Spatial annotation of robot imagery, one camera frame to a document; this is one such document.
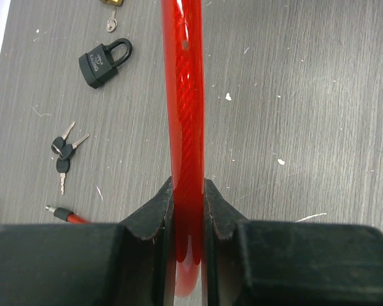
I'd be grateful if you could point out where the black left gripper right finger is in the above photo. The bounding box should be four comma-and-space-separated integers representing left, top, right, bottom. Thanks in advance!
203, 180, 383, 305

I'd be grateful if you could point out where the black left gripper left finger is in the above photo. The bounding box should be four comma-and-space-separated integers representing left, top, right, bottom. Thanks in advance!
0, 180, 174, 305

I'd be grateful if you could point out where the black-headed key bunch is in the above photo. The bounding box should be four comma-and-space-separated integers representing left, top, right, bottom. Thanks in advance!
50, 121, 90, 195

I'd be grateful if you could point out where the black padlock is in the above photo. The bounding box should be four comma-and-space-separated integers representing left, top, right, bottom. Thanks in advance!
79, 38, 133, 89

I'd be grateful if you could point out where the silver padlock key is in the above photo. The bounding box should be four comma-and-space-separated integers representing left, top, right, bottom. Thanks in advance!
107, 7, 118, 33

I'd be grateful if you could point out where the red cable lock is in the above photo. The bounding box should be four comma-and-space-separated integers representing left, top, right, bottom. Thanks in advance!
44, 0, 207, 298

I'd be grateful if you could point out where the large brass padlock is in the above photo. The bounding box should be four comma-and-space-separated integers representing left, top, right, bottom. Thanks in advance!
100, 0, 124, 6

